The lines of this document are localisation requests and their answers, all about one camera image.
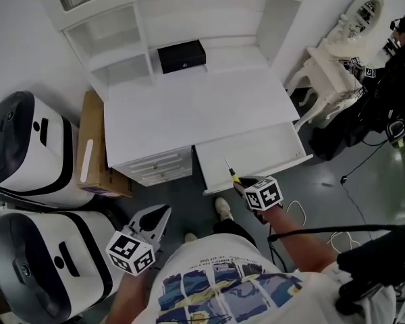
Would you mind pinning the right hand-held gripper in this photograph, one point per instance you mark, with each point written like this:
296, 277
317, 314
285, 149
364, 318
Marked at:
265, 194

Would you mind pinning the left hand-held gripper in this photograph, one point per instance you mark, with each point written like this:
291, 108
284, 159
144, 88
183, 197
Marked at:
130, 253

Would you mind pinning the yellow screwdriver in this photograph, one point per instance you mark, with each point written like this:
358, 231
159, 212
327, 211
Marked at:
234, 175

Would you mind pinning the person's left forearm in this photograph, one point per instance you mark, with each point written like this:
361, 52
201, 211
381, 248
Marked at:
131, 299

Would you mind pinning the person's right forearm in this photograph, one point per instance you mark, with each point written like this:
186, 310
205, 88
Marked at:
297, 238

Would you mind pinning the black shoulder pack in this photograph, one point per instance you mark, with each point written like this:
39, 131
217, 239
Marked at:
374, 265

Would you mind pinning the small white desk drawer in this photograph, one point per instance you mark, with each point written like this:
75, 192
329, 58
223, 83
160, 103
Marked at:
158, 160
165, 177

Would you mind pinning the person's white shoe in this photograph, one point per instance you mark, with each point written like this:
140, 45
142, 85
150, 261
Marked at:
223, 208
191, 238

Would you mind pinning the person's black trouser leg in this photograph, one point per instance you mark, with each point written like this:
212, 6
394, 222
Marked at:
233, 228

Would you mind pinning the white and black machine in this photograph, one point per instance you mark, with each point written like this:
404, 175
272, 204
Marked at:
71, 248
54, 154

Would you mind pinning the person's white printed shirt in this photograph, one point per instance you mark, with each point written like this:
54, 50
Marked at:
222, 248

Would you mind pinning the white desk with hutch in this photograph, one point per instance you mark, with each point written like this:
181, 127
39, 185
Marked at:
195, 106

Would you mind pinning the brown cardboard box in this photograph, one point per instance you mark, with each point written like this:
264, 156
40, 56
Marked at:
94, 120

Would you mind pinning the black box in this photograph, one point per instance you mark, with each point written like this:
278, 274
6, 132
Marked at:
180, 56

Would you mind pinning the white dressing table with mirror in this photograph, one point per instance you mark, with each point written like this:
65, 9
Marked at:
327, 66

